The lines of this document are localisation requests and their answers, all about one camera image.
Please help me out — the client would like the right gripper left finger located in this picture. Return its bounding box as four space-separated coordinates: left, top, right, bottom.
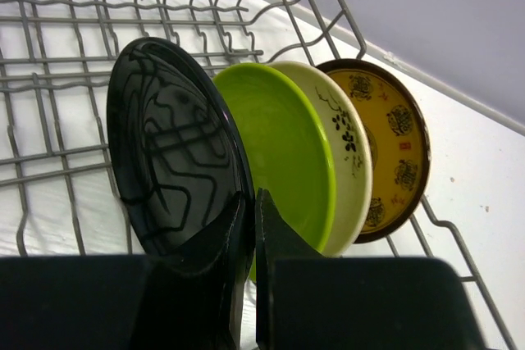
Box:
130 193 246 349

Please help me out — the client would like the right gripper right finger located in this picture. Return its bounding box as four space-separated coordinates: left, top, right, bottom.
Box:
255 189 328 349

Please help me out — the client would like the lime green plate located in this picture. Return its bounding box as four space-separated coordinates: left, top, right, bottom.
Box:
212 62 337 284

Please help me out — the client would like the cream plate with black blossoms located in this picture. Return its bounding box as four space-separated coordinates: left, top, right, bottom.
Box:
271 61 373 257

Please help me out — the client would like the yellow brown patterned plate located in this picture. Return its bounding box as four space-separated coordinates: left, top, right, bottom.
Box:
317 58 431 243

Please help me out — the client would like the grey wire dish rack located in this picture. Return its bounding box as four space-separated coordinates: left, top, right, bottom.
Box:
1 0 524 349

